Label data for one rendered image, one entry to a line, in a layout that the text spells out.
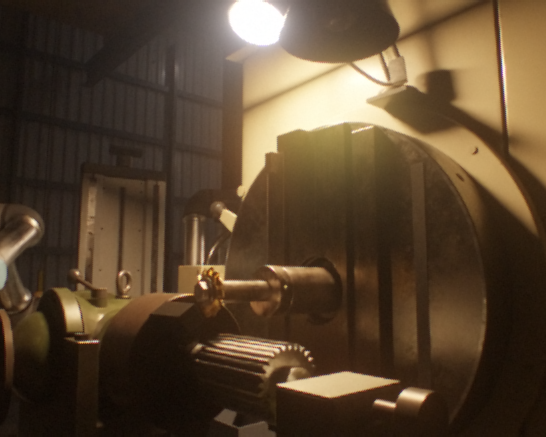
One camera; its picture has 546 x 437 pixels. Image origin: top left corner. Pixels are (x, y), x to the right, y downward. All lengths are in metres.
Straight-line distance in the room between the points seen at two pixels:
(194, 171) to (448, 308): 11.48
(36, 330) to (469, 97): 0.78
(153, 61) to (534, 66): 11.74
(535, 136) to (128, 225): 1.66
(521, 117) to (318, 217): 0.34
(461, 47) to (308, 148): 0.29
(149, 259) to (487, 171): 1.56
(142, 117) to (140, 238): 9.69
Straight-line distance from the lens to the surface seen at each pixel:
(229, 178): 6.60
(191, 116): 12.41
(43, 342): 0.88
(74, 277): 0.99
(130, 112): 11.63
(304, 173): 0.86
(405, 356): 0.73
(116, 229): 2.09
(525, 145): 0.78
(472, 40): 0.86
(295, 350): 0.57
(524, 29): 0.83
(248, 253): 0.98
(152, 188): 2.11
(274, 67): 1.18
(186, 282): 1.19
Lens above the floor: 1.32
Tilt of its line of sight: 7 degrees up
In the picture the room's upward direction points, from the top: straight up
